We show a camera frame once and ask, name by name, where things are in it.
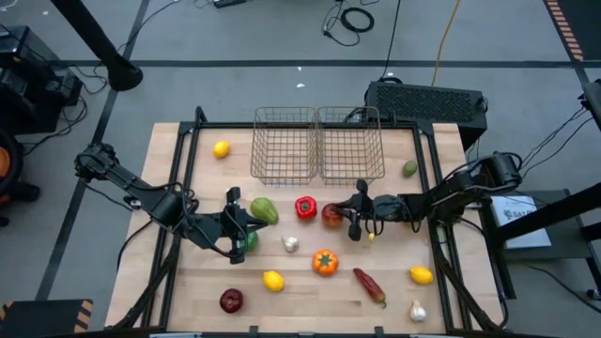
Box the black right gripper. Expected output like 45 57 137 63
328 178 405 242

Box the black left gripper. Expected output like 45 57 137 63
196 186 270 266

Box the red yellow apple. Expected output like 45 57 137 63
321 203 346 230

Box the light green chayote squash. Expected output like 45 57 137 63
249 196 281 226

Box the red bell pepper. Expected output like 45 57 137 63
294 195 318 221

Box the gold wire basket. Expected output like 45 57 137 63
316 105 387 188
249 106 320 188

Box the orange persimmon green calyx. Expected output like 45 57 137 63
312 248 340 278

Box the dark red pomegranate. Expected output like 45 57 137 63
219 287 245 315

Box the red chili pepper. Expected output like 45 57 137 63
352 267 388 310

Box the black mesh computer case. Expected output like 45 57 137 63
364 80 489 151

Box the white paper sign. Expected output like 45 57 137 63
490 194 553 250

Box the black diagonal bar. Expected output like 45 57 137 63
497 181 601 243

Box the black hazard striped mat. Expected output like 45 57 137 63
543 0 601 63
0 299 94 338

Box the dark grey side stand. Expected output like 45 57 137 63
478 187 601 301

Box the black pole stand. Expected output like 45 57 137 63
49 0 145 93

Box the black orange wheeled machine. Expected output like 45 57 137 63
0 129 42 229

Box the black equipment rack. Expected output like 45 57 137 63
0 25 85 135

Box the black device on stand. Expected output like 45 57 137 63
579 78 601 132

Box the black metal table frame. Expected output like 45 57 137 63
105 105 511 338

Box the black floor cable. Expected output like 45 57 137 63
378 0 403 81

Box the coiled black cable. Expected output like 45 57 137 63
321 0 377 48

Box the yellow floor cable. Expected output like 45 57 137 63
430 0 464 88

